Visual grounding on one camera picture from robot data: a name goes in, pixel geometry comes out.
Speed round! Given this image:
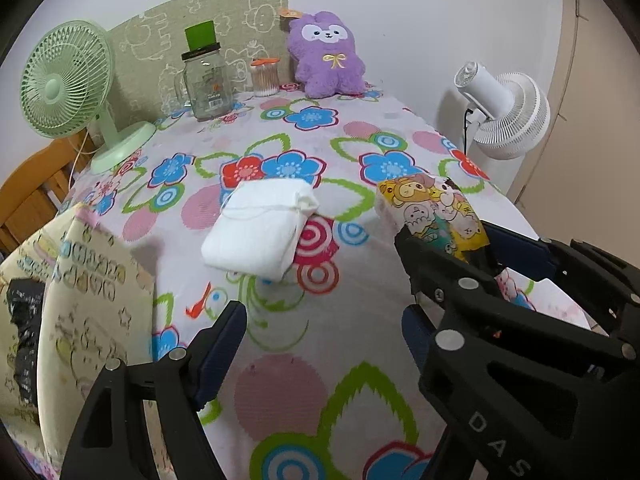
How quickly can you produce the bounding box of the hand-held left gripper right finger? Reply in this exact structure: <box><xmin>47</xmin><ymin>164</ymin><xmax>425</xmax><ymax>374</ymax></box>
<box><xmin>402</xmin><ymin>304</ymin><xmax>482</xmax><ymax>480</ymax></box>

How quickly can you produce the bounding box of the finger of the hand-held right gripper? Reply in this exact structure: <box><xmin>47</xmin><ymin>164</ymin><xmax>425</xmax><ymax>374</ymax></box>
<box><xmin>482</xmin><ymin>222</ymin><xmax>640</xmax><ymax>307</ymax></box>
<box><xmin>394</xmin><ymin>231</ymin><xmax>640</xmax><ymax>480</ymax></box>

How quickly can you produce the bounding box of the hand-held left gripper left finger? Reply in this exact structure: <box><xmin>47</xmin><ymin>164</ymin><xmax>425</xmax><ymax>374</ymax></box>
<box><xmin>60</xmin><ymin>301</ymin><xmax>248</xmax><ymax>480</ymax></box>

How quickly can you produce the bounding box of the white cloth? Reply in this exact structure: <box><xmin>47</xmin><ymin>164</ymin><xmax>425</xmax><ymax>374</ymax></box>
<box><xmin>200</xmin><ymin>180</ymin><xmax>321</xmax><ymax>281</ymax></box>

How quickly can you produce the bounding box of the yellow cartoon fabric storage box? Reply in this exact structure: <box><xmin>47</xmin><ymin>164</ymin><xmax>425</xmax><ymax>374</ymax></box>
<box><xmin>0</xmin><ymin>202</ymin><xmax>158</xmax><ymax>461</ymax></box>

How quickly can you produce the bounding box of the black cloth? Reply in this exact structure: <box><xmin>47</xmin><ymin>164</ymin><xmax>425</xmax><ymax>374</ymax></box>
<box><xmin>7</xmin><ymin>280</ymin><xmax>43</xmax><ymax>403</ymax></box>

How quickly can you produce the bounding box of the floral tablecloth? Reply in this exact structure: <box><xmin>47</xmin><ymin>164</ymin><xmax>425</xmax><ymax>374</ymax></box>
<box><xmin>50</xmin><ymin>80</ymin><xmax>596</xmax><ymax>480</ymax></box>

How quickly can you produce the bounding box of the white standing fan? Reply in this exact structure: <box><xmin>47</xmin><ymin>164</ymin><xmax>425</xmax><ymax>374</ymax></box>
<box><xmin>454</xmin><ymin>61</ymin><xmax>551</xmax><ymax>196</ymax></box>

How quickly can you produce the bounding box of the beige wooden door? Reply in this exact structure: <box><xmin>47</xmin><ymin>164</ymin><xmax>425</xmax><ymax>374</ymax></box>
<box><xmin>505</xmin><ymin>0</ymin><xmax>640</xmax><ymax>261</ymax></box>

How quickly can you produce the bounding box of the purple plush bunny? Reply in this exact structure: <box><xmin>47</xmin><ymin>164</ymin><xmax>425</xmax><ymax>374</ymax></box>
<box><xmin>280</xmin><ymin>8</ymin><xmax>368</xmax><ymax>100</ymax></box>

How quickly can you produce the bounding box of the wooden chair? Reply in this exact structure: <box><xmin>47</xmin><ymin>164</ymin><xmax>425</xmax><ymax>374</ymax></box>
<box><xmin>0</xmin><ymin>135</ymin><xmax>98</xmax><ymax>256</ymax></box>

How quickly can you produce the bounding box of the cotton swab jar orange lid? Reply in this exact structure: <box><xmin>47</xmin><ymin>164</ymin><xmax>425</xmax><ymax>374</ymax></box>
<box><xmin>250</xmin><ymin>57</ymin><xmax>281</xmax><ymax>97</ymax></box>

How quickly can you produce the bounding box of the glass mug jar black lid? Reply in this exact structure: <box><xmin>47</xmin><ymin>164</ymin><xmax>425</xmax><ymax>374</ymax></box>
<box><xmin>172</xmin><ymin>45</ymin><xmax>236</xmax><ymax>122</ymax></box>

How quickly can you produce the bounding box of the green desk fan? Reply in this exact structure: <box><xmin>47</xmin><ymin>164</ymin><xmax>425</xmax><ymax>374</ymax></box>
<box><xmin>20</xmin><ymin>20</ymin><xmax>158</xmax><ymax>176</ymax></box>

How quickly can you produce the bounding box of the green plastic cup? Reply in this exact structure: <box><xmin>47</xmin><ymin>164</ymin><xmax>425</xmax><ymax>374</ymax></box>
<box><xmin>184</xmin><ymin>20</ymin><xmax>217</xmax><ymax>53</ymax></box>

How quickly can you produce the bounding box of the green patterned board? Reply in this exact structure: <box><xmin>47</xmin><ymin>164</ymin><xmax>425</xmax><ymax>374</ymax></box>
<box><xmin>107</xmin><ymin>0</ymin><xmax>290</xmax><ymax>118</ymax></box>

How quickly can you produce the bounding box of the black fan cable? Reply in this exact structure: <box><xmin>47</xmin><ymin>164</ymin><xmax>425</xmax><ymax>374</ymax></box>
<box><xmin>462</xmin><ymin>107</ymin><xmax>476</xmax><ymax>156</ymax></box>

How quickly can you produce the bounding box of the white fan cable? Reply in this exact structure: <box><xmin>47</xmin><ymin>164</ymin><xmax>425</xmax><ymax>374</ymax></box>
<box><xmin>70</xmin><ymin>127</ymin><xmax>98</xmax><ymax>186</ymax></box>

